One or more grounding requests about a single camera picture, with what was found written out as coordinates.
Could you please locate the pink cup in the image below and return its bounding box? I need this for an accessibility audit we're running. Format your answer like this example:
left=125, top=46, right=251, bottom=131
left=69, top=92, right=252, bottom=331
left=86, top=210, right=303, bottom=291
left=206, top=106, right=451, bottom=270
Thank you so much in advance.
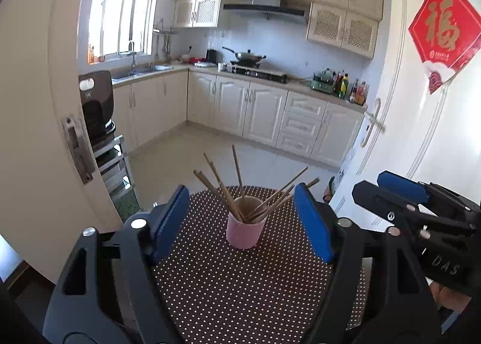
left=226, top=196, right=268, bottom=250

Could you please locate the green kitchen appliance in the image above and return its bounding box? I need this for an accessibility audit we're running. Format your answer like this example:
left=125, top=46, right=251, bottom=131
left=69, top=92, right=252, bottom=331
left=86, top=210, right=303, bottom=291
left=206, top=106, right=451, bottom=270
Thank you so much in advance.
left=311, top=68, right=336, bottom=94

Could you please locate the person hand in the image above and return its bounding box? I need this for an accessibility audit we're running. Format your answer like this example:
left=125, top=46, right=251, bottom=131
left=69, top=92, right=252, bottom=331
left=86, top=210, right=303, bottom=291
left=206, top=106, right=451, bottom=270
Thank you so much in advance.
left=430, top=281, right=471, bottom=314

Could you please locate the brown dotted round placemat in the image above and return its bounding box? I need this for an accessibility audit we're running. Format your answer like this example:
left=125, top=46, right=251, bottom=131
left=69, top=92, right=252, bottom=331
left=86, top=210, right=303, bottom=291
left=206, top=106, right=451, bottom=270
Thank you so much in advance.
left=152, top=184, right=368, bottom=344

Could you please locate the red sauce bottle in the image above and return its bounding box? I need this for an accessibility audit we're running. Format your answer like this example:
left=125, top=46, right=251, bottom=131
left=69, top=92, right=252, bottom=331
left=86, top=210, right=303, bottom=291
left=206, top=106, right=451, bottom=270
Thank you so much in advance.
left=355, top=81, right=366, bottom=106

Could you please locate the yellow green bottle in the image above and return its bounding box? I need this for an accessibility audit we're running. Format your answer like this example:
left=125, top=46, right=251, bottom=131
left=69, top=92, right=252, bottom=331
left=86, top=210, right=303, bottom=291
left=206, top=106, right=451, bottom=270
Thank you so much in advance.
left=338, top=73, right=349, bottom=99

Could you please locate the metal storage rack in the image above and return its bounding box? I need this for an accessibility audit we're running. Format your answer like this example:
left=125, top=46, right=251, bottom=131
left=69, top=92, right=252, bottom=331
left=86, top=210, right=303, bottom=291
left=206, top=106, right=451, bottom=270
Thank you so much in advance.
left=94, top=136, right=141, bottom=222

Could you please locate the red fu door decoration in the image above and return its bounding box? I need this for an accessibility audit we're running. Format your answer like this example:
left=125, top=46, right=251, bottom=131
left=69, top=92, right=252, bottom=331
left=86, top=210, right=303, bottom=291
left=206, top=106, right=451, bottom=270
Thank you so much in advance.
left=409, top=0, right=480, bottom=93

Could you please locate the gas stove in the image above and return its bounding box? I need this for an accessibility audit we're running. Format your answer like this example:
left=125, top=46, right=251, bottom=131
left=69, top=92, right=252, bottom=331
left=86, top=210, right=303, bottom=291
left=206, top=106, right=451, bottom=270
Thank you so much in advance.
left=231, top=64, right=289, bottom=84

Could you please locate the door strike plate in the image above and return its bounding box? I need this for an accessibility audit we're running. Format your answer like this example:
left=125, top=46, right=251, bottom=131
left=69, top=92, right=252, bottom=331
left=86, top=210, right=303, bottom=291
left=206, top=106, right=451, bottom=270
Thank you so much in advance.
left=62, top=115, right=95, bottom=184

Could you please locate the brown rice cooker appliance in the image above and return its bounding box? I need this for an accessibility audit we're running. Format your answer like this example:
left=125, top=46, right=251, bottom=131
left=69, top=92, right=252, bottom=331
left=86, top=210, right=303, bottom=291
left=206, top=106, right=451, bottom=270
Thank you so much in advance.
left=78, top=70, right=116, bottom=146

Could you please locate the black wok on stove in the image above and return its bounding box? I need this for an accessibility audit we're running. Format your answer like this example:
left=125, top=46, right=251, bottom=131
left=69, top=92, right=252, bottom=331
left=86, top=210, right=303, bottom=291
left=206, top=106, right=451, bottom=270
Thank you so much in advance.
left=222, top=47, right=267, bottom=64

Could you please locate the black kettle on counter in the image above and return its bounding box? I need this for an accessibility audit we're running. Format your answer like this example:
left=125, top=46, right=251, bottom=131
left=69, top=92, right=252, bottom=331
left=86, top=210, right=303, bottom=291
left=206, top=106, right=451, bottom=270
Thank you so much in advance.
left=205, top=48, right=222, bottom=64

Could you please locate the sink faucet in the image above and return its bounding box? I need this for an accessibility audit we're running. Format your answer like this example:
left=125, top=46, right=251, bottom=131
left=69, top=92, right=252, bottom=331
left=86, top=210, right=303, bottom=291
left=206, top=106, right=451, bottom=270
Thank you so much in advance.
left=128, top=40, right=137, bottom=76

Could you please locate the range hood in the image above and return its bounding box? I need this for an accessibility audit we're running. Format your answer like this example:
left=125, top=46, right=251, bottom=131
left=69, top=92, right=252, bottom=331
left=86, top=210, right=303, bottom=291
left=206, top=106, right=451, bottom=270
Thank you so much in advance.
left=223, top=0, right=305, bottom=19

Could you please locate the door handle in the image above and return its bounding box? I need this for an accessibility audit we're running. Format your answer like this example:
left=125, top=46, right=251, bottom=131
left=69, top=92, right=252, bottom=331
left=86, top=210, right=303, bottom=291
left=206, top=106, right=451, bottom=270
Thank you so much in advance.
left=360, top=98, right=385, bottom=148

